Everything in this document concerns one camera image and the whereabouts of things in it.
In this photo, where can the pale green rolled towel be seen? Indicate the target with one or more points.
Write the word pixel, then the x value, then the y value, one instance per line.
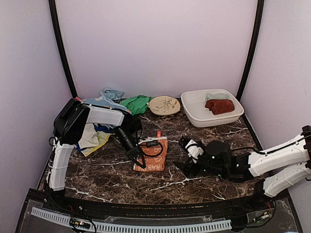
pixel 217 96

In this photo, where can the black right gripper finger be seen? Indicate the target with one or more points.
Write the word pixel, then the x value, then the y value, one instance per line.
pixel 183 142
pixel 189 168

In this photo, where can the white slotted cable duct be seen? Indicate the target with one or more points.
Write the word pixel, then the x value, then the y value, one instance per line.
pixel 104 227

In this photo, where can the orange bunny pattern towel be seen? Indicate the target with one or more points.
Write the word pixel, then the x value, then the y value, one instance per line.
pixel 155 157

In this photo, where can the light blue crumpled cloth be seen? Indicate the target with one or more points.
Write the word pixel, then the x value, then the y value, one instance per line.
pixel 112 94

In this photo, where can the rust brown rolled towel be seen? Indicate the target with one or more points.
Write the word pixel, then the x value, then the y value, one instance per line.
pixel 218 107

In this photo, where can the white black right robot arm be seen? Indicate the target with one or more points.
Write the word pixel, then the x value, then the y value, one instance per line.
pixel 292 157

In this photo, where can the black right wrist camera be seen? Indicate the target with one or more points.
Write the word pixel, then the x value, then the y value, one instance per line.
pixel 219 158

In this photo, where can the beige round embroidered cloth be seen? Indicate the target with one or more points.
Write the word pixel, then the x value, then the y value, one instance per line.
pixel 164 105

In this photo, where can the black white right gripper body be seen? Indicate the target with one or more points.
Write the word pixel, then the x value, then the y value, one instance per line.
pixel 190 160

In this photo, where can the small green circuit board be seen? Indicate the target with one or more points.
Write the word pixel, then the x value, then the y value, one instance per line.
pixel 78 224

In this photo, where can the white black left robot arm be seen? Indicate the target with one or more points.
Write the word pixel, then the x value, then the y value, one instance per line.
pixel 68 130

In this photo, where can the yellow white cloth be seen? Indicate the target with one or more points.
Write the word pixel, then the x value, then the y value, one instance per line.
pixel 91 140

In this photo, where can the dark blue towel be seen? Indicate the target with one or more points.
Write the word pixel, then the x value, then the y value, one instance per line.
pixel 103 128

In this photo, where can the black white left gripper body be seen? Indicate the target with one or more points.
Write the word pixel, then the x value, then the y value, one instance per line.
pixel 122 135

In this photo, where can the light blue dotted towel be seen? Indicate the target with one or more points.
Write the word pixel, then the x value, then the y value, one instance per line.
pixel 102 101

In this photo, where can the black right corner post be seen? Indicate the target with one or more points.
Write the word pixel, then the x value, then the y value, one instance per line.
pixel 252 49

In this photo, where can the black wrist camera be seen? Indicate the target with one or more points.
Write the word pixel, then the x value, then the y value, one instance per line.
pixel 219 158
pixel 153 143

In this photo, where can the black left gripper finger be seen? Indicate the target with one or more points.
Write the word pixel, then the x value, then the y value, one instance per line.
pixel 140 158
pixel 132 157

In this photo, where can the green cloth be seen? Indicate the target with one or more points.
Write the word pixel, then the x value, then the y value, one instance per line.
pixel 137 105

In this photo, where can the white plastic tub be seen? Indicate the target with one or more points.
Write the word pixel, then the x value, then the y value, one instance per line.
pixel 199 116

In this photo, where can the black corner post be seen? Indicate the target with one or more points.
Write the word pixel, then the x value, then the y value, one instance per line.
pixel 252 49
pixel 61 48

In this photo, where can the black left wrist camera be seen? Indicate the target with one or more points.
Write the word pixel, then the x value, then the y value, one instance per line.
pixel 153 143

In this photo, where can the black table front rail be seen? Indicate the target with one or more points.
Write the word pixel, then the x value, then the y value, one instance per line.
pixel 223 208

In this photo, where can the black left corner post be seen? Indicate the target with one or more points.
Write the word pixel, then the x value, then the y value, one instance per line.
pixel 61 48

